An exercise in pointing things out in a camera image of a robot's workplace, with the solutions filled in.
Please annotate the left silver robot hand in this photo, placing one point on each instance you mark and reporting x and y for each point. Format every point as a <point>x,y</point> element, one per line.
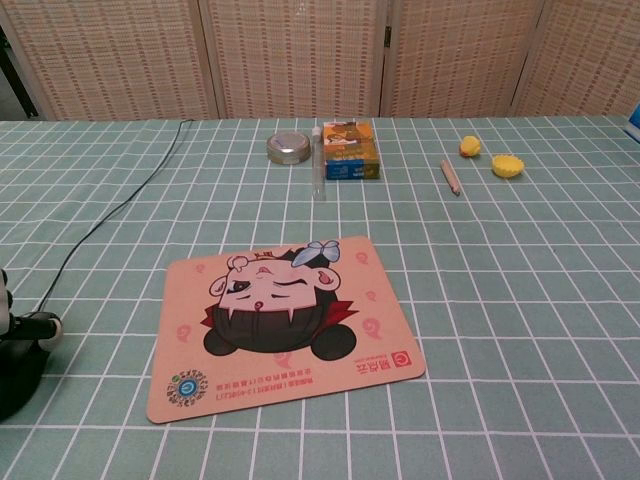
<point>42,327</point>

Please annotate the pink cartoon mouse pad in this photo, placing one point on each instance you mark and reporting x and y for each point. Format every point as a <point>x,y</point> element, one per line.
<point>300,380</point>

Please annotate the woven bamboo screen panel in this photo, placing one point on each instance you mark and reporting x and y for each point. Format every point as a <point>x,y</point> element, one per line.
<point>590,55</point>
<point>115,55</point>
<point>300,55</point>
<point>460,55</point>

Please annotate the round silver tin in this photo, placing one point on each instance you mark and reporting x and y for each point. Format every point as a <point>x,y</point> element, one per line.
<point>286,148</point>

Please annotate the clear glass tube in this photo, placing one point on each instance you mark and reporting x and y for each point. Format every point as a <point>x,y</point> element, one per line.
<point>318,165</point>

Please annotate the orange and blue carton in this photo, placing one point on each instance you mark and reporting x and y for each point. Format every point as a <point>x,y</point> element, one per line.
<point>350,152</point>

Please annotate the short wooden pencil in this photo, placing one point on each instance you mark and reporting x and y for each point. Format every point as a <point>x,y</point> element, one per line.
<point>451,178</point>

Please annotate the metal screen hinge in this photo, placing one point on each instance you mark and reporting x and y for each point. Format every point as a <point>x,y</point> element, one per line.
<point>386,35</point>

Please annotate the green grid tablecloth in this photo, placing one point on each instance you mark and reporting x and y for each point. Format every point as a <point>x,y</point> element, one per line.
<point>500,325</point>

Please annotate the yellow fluted cup mould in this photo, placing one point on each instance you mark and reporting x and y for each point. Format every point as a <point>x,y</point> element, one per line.
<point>507,166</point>

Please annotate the blue tissue pack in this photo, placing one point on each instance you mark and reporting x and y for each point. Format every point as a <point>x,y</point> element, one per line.
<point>634,122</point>

